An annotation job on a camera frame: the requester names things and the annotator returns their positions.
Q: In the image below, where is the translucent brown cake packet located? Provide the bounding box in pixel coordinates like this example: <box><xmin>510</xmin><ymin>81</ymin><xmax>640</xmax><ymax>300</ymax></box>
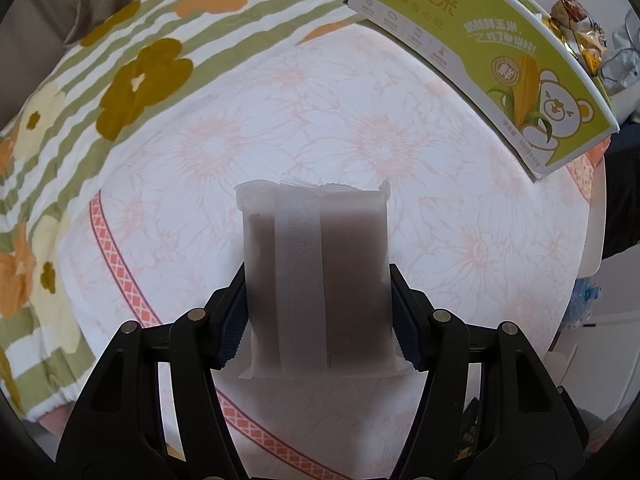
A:
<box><xmin>236</xmin><ymin>180</ymin><xmax>406</xmax><ymax>378</ymax></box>

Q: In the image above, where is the yellow chips bag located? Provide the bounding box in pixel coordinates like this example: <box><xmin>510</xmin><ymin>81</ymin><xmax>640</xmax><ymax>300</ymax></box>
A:
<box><xmin>542</xmin><ymin>0</ymin><xmax>606</xmax><ymax>76</ymax></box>

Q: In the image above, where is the white floral tablecloth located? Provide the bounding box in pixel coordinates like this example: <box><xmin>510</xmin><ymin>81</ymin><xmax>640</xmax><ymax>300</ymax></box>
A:
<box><xmin>58</xmin><ymin>24</ymin><xmax>593</xmax><ymax>479</ymax></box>

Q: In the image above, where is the floral striped quilt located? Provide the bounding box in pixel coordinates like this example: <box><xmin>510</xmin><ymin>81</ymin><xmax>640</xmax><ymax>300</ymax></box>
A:
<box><xmin>1</xmin><ymin>0</ymin><xmax>355</xmax><ymax>422</ymax></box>

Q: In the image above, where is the green cardboard box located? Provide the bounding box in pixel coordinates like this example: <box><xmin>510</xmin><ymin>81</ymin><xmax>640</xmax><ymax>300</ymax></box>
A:
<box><xmin>346</xmin><ymin>0</ymin><xmax>620</xmax><ymax>178</ymax></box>

